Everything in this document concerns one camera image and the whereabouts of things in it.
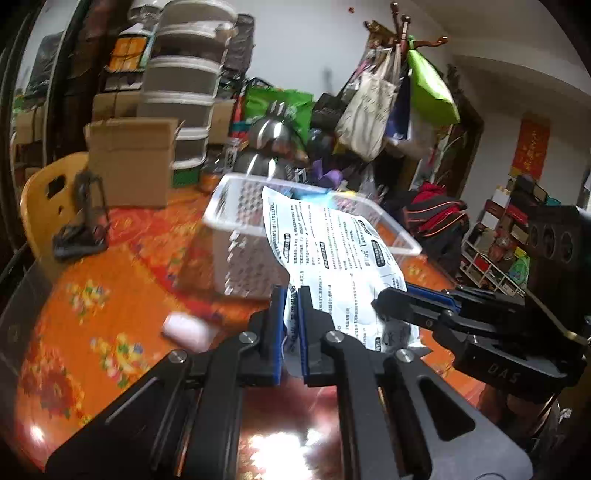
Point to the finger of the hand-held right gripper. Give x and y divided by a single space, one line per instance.
434 291
401 307

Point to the red wall poster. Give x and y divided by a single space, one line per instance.
531 147

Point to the stainless steel kettle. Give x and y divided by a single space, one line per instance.
268 131

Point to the white printed plastic pouch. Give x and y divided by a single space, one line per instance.
332 249

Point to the black phone stand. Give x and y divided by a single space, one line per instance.
90 203

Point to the pink rolled cloth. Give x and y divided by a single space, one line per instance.
184 328

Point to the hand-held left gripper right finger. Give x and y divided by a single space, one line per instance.
304 332

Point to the blue and white paper bag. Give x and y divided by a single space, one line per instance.
399 115

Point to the lime green bag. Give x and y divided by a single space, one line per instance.
429 92

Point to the wooden chair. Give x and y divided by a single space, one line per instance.
41 217

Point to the dark glass cabinet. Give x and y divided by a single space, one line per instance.
27 115

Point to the wooden coat rack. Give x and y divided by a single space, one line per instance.
402 32

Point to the white shoe rack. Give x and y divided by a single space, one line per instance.
498 244

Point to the white canvas tote bag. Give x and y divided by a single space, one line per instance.
364 115

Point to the open cardboard box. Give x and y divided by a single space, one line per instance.
129 166

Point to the grey stacked storage drawers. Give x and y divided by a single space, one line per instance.
180 92

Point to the black plastic bag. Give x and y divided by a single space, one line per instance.
240 46

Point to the orange box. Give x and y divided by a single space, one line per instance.
129 53

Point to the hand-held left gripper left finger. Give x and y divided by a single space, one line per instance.
278 332

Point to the purple bag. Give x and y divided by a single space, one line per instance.
330 173

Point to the red and black jacket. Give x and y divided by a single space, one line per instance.
438 217

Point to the green shopping bag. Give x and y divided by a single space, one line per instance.
295 104

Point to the small cardboard box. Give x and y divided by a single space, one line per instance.
222 120
115 104

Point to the white perforated plastic basket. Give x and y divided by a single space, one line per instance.
240 258

